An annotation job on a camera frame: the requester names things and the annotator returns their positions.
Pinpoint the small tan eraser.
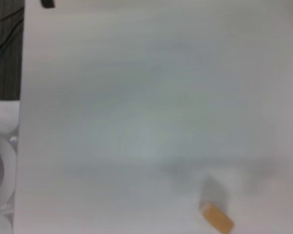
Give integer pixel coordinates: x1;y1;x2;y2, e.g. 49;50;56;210
197;174;235;234

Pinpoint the thin black floor cable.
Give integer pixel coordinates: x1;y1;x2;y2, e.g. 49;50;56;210
0;7;24;26
0;19;24;51

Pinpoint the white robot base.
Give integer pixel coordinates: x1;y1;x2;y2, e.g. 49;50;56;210
0;101;20;234

